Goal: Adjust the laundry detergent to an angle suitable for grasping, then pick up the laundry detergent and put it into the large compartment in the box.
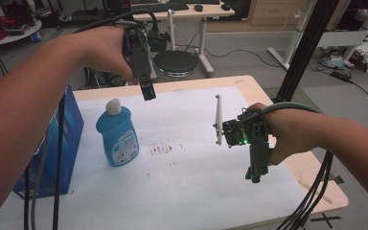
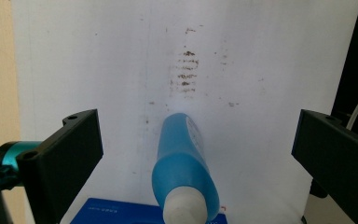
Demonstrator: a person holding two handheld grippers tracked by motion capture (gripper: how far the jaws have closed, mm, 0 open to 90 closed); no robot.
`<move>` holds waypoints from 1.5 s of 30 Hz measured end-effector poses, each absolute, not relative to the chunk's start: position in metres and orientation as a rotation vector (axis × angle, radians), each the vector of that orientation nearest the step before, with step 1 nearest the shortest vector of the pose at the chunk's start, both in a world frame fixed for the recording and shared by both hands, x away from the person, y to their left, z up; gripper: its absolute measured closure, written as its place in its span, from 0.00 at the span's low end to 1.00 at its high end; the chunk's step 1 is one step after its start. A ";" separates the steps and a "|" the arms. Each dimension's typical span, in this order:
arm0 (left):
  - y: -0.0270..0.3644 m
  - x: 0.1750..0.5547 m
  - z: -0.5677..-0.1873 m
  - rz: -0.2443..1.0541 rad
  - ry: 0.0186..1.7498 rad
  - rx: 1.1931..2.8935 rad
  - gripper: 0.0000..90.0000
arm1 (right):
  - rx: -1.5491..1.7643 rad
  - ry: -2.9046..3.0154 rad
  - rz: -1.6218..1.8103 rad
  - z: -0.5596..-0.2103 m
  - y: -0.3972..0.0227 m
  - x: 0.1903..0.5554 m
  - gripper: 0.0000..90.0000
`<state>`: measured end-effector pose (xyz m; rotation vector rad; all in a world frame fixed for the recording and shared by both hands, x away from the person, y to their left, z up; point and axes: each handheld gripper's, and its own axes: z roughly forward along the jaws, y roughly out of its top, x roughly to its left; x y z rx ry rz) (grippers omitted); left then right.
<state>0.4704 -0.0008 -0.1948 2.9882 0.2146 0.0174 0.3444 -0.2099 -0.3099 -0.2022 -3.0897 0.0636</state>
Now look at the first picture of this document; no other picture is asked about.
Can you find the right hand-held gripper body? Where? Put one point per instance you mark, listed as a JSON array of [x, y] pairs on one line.
[[258, 143]]

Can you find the wooden desk with white legs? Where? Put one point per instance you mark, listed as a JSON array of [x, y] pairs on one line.
[[185, 12]]

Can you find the black round stool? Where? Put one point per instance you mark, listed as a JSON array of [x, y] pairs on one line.
[[175, 62]]

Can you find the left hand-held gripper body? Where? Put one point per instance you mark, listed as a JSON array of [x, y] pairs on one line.
[[138, 54]]

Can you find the black metal stand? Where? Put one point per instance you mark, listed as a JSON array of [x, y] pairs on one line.
[[303, 48]]

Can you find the black keyboard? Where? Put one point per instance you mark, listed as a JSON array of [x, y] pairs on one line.
[[161, 6]]

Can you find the person's left hand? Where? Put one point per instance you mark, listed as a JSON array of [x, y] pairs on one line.
[[99, 51]]

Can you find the black power adapter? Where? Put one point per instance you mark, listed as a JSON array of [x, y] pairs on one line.
[[341, 75]]

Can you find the person's right hand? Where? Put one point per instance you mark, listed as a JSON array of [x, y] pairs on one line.
[[287, 134]]

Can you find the blue cardboard box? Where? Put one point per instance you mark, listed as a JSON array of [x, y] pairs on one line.
[[57, 147]]

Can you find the blue bottle with white cap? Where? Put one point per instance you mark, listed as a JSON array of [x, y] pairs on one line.
[[119, 134]]

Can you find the white desk frame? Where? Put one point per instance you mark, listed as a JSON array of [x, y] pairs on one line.
[[292, 41]]

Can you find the black computer mouse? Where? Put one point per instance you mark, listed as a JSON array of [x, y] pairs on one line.
[[198, 7], [225, 6]]

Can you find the wooden cabinet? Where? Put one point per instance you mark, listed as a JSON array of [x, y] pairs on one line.
[[274, 12]]

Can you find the round white table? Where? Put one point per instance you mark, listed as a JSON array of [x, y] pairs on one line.
[[19, 33]]

